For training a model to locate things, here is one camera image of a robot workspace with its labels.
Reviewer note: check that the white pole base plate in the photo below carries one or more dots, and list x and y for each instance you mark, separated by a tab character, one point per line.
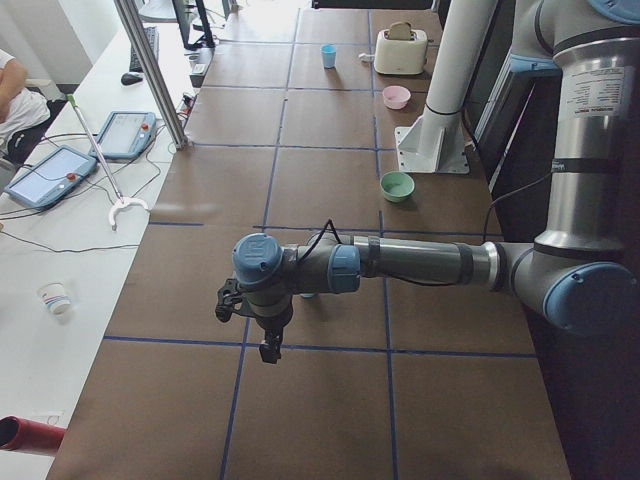
433	144

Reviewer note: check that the aluminium frame post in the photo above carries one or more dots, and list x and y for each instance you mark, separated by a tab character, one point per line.
133	26

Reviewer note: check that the green bowl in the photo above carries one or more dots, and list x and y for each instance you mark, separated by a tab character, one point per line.
397	186

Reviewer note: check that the person in white shirt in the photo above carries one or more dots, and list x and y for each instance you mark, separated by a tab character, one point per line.
25	114

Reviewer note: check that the teach pendant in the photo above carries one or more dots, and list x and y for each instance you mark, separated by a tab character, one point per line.
51	179
126	134

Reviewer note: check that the cream toaster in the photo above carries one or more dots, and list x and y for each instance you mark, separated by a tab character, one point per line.
400	57

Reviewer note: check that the black monitor stand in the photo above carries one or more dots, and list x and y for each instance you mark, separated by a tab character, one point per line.
186	13

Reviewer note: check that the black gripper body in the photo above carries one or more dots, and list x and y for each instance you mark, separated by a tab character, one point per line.
273	324

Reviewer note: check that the paper cup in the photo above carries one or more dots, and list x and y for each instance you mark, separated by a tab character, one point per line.
55	298

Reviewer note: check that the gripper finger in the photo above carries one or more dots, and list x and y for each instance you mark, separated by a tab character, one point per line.
275	344
265	351

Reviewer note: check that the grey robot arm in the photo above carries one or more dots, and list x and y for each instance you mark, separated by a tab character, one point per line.
570	273

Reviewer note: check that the pink bowl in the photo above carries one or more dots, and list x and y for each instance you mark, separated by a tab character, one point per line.
396	97

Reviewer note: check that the toast slice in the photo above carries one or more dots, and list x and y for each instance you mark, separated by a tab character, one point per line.
400	31

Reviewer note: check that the far teach pendant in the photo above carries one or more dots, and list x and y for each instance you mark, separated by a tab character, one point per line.
126	134

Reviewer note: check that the near teach pendant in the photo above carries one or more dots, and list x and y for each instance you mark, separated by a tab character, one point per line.
51	179

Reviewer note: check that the black computer mouse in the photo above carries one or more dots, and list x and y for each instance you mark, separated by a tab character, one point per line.
131	78

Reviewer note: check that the red tube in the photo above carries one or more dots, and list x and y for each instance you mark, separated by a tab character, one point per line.
30	437

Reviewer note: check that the reacher grabber stick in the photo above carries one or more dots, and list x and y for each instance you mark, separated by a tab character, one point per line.
122	202

